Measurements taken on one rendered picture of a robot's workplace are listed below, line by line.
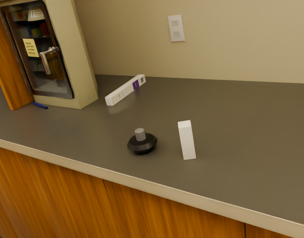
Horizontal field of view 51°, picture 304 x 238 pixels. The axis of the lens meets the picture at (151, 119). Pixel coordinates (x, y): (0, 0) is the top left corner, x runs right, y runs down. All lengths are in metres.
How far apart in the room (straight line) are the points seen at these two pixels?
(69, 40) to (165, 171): 0.72
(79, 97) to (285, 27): 0.84
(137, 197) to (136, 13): 0.92
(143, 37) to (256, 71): 0.56
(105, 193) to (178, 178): 0.32
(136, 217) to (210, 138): 0.33
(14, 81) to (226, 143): 1.06
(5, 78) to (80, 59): 0.40
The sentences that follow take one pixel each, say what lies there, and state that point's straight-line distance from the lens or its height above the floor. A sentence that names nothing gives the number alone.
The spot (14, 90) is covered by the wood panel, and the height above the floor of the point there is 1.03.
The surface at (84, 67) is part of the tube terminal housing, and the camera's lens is 1.39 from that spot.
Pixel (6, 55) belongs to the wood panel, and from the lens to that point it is 1.62.
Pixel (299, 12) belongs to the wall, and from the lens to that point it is 1.27.
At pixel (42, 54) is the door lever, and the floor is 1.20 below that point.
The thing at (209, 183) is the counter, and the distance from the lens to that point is 0.79.
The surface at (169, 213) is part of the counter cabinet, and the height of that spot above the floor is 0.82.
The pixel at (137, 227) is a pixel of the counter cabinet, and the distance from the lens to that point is 1.06.
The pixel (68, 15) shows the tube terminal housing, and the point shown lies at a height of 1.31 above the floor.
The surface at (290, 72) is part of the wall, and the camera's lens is 1.34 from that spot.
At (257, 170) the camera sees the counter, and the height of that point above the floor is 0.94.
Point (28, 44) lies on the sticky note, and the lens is 1.46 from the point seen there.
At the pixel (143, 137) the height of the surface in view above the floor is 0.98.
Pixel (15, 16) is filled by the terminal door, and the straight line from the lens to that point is 1.47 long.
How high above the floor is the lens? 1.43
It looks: 25 degrees down
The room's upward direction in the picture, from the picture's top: 12 degrees counter-clockwise
